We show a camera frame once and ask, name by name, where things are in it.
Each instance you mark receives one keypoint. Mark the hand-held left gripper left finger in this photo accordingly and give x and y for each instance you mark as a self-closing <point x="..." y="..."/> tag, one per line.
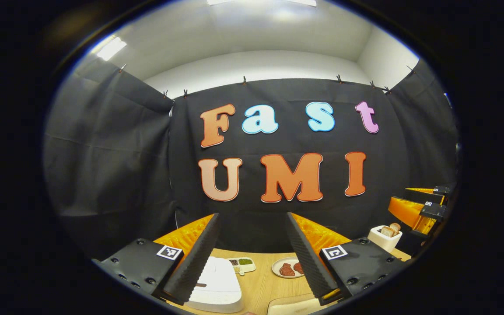
<point x="193" y="262"/>

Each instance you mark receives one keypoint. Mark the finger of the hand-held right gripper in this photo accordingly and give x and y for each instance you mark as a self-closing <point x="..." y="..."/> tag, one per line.
<point x="409" y="212"/>
<point x="441" y="191"/>

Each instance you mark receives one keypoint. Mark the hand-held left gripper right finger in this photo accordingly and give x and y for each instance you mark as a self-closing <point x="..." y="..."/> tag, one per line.
<point x="312" y="262"/>

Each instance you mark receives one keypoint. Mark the white rice cooker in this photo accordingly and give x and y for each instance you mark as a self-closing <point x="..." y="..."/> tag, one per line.
<point x="221" y="284"/>

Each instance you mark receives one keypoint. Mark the red meat slice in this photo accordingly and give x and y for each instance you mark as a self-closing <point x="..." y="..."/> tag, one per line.
<point x="299" y="267"/>
<point x="287" y="269"/>

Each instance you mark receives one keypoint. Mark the toast bread slice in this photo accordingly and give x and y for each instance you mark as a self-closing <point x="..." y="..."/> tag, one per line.
<point x="395" y="227"/>
<point x="387" y="232"/>

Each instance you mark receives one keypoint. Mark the white round plate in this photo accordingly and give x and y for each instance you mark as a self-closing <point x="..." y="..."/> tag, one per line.
<point x="285" y="260"/>

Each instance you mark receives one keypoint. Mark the white toaster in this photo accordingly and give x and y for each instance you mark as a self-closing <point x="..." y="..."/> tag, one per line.
<point x="383" y="244"/>

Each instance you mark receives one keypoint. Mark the white divided bean dish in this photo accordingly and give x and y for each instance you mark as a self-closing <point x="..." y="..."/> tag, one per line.
<point x="242" y="269"/>

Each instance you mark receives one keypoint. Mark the ceiling light panel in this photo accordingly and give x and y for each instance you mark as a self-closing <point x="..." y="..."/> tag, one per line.
<point x="260" y="1"/>
<point x="111" y="47"/>

